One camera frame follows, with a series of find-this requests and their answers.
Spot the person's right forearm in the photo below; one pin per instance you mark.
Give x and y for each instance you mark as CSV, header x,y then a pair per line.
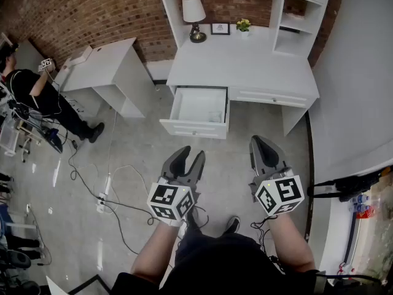
x,y
291,244

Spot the person's left forearm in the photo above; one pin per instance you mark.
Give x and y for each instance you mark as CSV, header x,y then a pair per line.
x,y
156,250

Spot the yellow flower pot plant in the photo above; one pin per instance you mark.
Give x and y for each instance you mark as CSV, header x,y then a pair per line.
x,y
243,25

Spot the white power strip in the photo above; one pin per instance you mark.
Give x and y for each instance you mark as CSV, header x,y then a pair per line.
x,y
101,202

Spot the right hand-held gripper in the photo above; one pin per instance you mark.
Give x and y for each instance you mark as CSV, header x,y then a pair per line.
x,y
281,195

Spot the black picture frame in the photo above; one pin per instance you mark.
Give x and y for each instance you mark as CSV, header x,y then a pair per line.
x,y
220,29

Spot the white flat box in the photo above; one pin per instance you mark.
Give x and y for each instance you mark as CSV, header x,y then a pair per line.
x,y
80,57

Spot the person's right dark shoe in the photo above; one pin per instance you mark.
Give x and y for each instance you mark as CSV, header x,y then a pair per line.
x,y
233,224

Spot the group of water bottles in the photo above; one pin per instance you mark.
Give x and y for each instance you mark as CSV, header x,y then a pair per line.
x,y
360,203

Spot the white shade table lamp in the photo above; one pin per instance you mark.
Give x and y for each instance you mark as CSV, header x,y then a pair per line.
x,y
193,11

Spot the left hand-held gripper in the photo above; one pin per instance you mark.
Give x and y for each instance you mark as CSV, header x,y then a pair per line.
x,y
167,200

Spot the person's dark clothed body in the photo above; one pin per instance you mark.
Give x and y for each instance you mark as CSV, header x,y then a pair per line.
x,y
221,266

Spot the white side cabinet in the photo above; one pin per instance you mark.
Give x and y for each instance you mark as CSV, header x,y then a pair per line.
x,y
101,63

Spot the white desk with hutch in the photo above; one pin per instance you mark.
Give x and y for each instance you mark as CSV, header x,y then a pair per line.
x,y
239,63

